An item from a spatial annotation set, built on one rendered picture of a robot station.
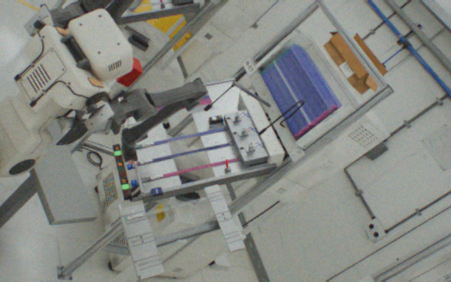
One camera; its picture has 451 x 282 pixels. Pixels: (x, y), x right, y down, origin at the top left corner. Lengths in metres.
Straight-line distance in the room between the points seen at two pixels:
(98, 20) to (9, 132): 0.54
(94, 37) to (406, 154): 2.70
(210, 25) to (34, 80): 2.05
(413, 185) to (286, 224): 1.11
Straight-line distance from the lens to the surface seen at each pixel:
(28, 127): 1.78
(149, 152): 2.45
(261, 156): 2.38
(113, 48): 1.59
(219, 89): 2.77
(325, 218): 3.89
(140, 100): 1.66
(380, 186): 3.74
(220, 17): 3.50
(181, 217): 2.59
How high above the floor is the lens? 2.01
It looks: 22 degrees down
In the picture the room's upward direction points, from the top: 50 degrees clockwise
